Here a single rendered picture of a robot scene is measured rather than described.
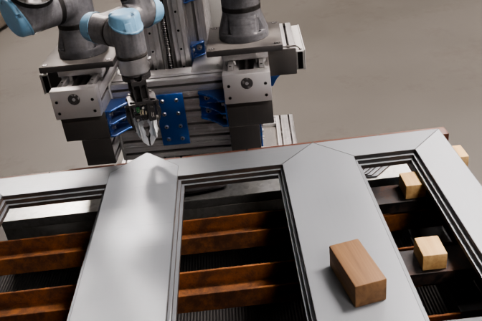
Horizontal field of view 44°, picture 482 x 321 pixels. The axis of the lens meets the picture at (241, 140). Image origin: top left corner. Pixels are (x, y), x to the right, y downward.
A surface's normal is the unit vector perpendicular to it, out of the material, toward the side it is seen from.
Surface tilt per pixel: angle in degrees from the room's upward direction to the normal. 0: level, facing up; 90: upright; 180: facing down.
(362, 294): 90
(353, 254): 0
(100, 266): 0
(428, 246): 0
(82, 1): 90
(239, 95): 90
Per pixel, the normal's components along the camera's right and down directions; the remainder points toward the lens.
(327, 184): -0.11, -0.87
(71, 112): 0.00, 0.48
